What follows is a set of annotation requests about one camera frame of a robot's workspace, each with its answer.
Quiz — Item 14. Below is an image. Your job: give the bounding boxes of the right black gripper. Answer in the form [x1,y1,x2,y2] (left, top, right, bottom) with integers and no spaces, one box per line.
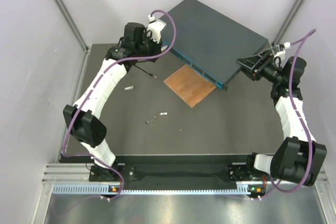
[235,49,284,84]

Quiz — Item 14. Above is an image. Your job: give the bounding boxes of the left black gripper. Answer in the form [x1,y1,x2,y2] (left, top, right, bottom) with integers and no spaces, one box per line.
[134,31,162,62]

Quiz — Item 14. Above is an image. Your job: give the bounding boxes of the black ethernet cable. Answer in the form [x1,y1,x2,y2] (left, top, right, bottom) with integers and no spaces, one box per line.
[131,62,158,79]

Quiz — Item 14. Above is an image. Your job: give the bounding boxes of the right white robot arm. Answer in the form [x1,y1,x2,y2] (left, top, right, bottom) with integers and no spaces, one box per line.
[236,49,327,186]

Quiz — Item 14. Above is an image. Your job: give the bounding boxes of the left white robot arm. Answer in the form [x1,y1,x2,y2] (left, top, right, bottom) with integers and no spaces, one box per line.
[63,20,166,181]

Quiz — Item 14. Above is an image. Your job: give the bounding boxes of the wooden board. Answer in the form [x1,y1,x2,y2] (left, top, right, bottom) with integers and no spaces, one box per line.
[164,65,216,108]

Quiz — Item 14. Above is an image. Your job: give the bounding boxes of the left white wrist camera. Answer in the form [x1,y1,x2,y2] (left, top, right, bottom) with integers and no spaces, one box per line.
[146,15,166,44]

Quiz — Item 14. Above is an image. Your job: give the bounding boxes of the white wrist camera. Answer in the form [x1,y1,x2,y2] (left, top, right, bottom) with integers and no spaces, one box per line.
[271,42,291,60]
[146,15,166,44]

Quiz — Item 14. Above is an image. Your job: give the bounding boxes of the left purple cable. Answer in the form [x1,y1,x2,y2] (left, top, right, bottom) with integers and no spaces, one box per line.
[61,9,177,200]

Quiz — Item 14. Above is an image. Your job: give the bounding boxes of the purple cable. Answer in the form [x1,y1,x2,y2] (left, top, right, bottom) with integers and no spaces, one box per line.
[61,9,177,200]
[259,28,317,200]

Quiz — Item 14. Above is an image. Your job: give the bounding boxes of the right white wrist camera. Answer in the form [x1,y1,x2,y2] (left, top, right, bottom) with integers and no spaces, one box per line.
[271,42,291,60]

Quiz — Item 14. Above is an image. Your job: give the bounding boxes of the blue network switch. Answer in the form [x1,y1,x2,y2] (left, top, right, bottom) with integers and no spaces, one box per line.
[160,0,269,90]

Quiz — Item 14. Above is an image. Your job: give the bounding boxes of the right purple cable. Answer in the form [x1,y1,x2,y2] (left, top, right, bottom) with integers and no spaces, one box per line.
[259,28,317,200]

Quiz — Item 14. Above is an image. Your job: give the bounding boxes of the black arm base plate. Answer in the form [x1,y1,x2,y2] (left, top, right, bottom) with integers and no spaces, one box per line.
[59,153,277,190]

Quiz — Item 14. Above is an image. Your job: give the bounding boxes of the slotted cable duct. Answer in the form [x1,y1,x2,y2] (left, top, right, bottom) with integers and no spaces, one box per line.
[52,184,265,195]

